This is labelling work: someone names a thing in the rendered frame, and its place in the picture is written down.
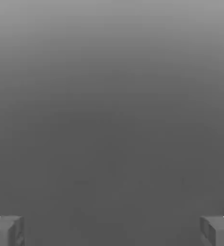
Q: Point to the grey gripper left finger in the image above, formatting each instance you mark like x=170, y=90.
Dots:
x=4, y=230

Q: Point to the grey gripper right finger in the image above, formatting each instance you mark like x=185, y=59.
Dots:
x=219, y=230

